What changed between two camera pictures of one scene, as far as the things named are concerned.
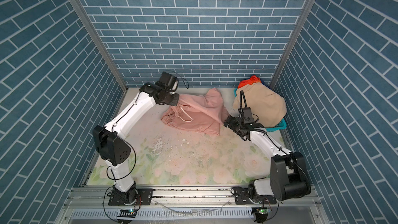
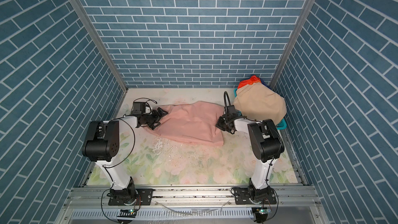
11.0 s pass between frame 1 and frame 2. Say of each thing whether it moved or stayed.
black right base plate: stayed
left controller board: stayed
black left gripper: moved
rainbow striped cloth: stayed
